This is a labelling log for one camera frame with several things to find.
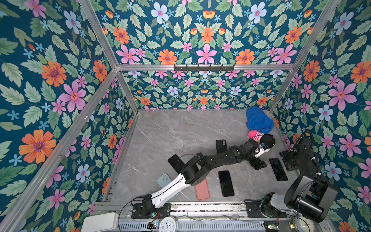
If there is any black phone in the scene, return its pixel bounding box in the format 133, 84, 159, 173
269, 158, 288, 181
168, 154, 185, 174
218, 171, 235, 197

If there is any black phone case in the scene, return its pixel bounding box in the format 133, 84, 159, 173
215, 139, 228, 154

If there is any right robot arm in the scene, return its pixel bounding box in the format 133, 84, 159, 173
260, 131, 338, 223

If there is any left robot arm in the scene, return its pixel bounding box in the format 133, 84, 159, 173
142, 135, 275, 213

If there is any pink phone case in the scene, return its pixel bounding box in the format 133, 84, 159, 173
195, 179, 210, 201

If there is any light blue phone case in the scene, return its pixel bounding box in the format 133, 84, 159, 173
156, 173, 174, 191

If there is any doll with blue cloth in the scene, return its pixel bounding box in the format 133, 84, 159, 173
245, 106, 275, 150

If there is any brass alarm clock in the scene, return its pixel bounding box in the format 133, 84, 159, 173
288, 216, 316, 232

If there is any white heat sink strip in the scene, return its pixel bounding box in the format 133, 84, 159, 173
118, 221, 266, 232

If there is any white clock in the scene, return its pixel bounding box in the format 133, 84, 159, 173
158, 216, 178, 232

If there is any white box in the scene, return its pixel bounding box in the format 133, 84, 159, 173
81, 212, 119, 232

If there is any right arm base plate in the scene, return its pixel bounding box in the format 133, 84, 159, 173
244, 200, 287, 218

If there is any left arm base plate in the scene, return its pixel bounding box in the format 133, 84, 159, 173
131, 203, 172, 219

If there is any black hook rail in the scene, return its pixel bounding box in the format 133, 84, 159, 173
173, 64, 235, 72

